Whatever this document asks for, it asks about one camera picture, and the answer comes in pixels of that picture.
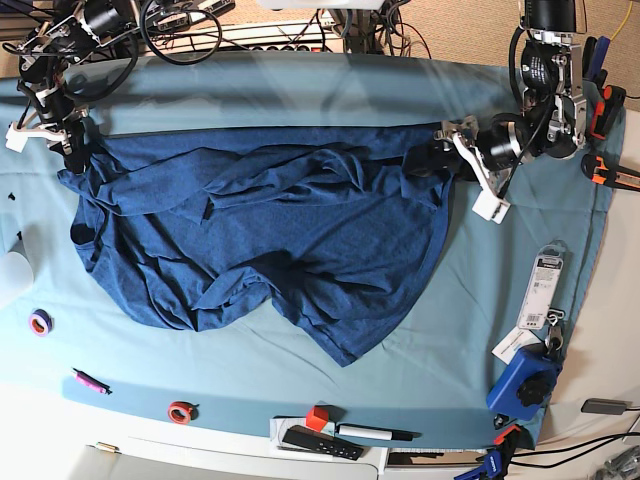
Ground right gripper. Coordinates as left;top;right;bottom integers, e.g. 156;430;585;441
34;87;89;174

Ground pink marker pen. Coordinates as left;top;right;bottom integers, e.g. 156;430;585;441
72;368;112;395

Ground blue t-shirt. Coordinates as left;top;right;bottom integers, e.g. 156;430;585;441
58;124;453;366

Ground orange black clamp upper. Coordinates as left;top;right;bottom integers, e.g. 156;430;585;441
589;85;627;140

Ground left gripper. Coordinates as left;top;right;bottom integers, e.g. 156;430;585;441
402;113;525;183

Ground teal table cloth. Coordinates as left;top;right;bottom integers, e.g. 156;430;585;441
1;52;612;448

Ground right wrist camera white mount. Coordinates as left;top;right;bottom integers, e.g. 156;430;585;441
5;105;89;153

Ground purple tape roll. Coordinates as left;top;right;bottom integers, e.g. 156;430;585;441
29;309;53;337

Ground grey phone on table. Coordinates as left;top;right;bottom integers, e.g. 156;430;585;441
581;398;628;416

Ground red tape roll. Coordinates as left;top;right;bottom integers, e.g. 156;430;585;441
167;401;199;425

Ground silver carabiner keys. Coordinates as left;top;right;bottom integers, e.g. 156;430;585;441
545;308;565;361

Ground orange black clamp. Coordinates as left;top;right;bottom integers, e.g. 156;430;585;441
581;154;640;192
589;85;627;140

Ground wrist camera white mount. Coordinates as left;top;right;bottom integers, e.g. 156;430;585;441
434;116;511;224
5;105;89;153

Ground grey packaged tool card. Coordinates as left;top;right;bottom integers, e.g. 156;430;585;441
517;241;566;330

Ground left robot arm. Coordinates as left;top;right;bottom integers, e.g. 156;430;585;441
405;1;587;196

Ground white paper tag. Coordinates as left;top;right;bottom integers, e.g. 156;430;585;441
492;327;541;365

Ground orange black clamp lower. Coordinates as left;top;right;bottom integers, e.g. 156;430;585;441
581;154;640;192

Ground white power strip red switch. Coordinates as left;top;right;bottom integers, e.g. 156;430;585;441
249;44;332;53

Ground white black marker pen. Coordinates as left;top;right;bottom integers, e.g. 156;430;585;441
335;424;417;442

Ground red cube block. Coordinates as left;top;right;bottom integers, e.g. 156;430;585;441
305;406;330;432

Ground orange clamp bottom edge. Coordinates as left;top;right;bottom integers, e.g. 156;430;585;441
493;424;521;446

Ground black remote control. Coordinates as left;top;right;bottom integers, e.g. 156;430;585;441
282;425;364;461

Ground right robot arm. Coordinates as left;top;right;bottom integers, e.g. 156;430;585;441
1;1;223;173

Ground blue box black knob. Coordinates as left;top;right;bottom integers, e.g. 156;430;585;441
486;348;562;421

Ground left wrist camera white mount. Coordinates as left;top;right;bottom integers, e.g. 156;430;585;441
434;116;511;224

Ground blue clamp bottom edge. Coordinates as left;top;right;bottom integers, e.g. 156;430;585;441
454;450;511;480

